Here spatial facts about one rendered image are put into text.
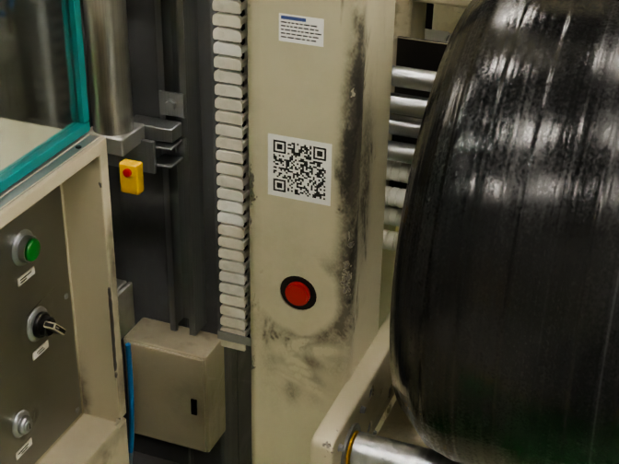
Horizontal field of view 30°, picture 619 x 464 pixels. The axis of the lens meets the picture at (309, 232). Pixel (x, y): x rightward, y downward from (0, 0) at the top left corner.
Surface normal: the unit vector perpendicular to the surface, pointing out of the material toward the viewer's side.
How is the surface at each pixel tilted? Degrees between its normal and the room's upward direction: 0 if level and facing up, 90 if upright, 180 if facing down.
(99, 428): 0
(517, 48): 31
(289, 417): 90
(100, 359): 90
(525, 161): 53
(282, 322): 90
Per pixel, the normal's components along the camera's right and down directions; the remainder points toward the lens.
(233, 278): -0.37, 0.44
